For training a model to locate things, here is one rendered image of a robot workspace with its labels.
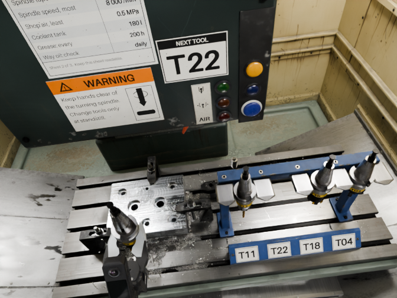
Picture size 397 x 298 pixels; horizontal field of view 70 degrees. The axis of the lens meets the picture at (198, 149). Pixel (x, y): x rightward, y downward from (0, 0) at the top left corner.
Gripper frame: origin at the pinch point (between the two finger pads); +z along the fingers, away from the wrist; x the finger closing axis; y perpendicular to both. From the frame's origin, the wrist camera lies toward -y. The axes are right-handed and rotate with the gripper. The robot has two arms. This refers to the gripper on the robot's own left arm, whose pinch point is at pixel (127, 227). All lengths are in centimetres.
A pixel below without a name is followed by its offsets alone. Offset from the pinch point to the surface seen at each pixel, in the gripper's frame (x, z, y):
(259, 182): 36.0, 11.2, 5.3
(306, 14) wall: 82, 106, 7
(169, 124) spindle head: 15.9, 4.0, -29.8
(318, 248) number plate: 56, 0, 34
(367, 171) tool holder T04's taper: 64, 7, 1
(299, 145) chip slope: 73, 61, 55
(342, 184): 59, 7, 5
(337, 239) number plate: 62, 1, 32
